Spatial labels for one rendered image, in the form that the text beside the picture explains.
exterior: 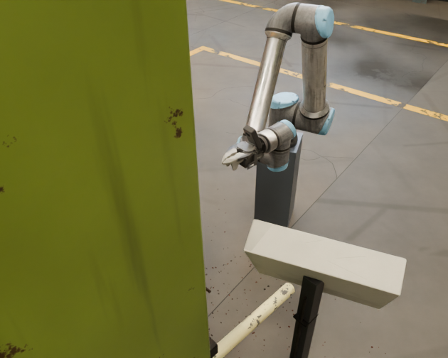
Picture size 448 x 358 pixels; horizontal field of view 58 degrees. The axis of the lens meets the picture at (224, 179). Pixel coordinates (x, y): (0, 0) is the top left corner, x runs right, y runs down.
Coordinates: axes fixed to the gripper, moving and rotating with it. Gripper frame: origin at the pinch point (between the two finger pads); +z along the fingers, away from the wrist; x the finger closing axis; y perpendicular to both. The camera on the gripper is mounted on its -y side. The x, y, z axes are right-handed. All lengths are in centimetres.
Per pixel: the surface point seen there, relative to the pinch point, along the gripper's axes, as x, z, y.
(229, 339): -37, 34, 36
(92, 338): -44, 73, -21
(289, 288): -38, 4, 36
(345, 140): 52, -187, 100
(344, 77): 124, -294, 100
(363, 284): -69, 25, -16
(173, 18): -44, 50, -70
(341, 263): -64, 25, -18
